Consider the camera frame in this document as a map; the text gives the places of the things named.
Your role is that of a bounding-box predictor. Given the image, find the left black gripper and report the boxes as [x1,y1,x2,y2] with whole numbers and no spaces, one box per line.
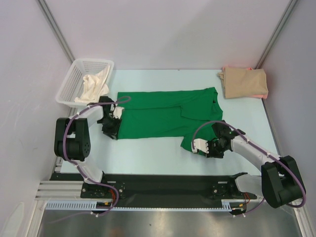
[98,115,122,140]

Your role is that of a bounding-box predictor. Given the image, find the green t shirt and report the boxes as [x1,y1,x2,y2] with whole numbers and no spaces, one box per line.
[118,87,223,152]

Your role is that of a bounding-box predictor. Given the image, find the white plastic basket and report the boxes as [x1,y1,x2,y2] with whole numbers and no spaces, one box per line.
[55,58,115,108]

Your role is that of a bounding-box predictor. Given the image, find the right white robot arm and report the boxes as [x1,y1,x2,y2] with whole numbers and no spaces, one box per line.
[206,120,307,208]

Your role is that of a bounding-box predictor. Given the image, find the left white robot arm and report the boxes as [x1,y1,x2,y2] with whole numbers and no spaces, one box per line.
[54,96,124,198]

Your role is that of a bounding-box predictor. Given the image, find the cream t shirt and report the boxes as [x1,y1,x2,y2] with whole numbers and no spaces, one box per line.
[75,65,111,104]

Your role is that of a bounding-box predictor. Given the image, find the folded tan t shirt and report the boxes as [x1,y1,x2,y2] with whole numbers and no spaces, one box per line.
[217,66,269,99]

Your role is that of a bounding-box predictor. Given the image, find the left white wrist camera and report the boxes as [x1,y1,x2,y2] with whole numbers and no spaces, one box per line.
[111,106,124,119]

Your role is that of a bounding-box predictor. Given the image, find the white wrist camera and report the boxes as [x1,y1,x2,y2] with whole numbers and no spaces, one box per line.
[191,138,209,154]
[111,106,124,119]

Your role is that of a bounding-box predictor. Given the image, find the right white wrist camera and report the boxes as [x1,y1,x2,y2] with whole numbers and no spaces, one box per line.
[191,138,209,154]

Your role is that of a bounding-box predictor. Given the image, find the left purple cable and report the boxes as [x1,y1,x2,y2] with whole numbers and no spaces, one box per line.
[48,96,131,224]

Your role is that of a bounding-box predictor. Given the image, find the purple cable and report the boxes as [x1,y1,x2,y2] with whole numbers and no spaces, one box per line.
[48,96,131,224]
[191,120,308,218]

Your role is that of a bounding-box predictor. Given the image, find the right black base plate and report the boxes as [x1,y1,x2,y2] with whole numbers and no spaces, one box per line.
[211,182,257,199]

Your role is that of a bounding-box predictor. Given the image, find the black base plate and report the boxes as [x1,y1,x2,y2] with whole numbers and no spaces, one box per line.
[211,182,257,199]
[80,178,126,199]

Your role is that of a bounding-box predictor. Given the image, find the right grey cable duct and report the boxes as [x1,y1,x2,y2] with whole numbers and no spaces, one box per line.
[222,199,247,212]

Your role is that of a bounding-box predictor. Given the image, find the grey cable duct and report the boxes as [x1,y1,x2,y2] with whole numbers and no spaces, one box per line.
[45,200,112,211]
[222,199,247,212]

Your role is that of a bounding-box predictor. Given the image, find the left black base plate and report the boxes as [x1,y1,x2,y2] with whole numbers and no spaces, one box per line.
[80,178,126,199]

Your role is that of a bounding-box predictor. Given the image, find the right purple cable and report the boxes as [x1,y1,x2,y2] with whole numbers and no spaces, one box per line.
[191,120,308,218]

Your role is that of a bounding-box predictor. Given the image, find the aluminium front rail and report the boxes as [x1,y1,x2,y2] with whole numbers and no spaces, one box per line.
[34,180,305,201]

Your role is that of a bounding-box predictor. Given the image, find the left grey cable duct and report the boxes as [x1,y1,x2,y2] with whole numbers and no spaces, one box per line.
[45,200,112,211]

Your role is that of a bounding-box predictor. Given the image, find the left aluminium corner post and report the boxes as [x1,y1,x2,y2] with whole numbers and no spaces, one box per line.
[36,0,75,63]

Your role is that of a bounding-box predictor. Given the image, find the aluminium corner post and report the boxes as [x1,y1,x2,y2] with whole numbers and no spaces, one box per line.
[255,0,300,69]
[36,0,75,63]

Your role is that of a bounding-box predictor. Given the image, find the right aluminium corner post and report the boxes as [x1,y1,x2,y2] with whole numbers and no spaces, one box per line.
[255,0,300,69]

